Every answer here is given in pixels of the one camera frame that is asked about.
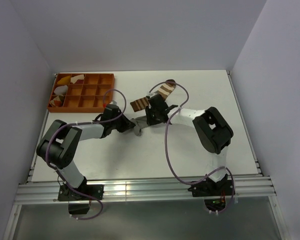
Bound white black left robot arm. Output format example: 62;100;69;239
36;103;136;200

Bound grey sock with black stripes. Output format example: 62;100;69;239
130;116;149;137

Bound brown striped sock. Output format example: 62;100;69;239
130;79;176;112

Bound orange wooden compartment tray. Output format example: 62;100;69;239
47;73;115;113

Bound aluminium table edge rail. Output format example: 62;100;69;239
226;70;263;176

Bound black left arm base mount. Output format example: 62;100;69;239
57;184;104;217

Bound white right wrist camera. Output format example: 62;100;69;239
146;92;157;99

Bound orange white rolled sock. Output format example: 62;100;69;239
49;95;65;108

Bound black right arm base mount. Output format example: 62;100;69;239
187;174;235;212

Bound aluminium front frame rail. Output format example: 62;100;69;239
14;175;277;205

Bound yellow rolled sock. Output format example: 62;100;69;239
56;75;71;85

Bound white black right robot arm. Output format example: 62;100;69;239
145;94;234;195

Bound white maroon rolled sock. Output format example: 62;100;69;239
70;74;85;84

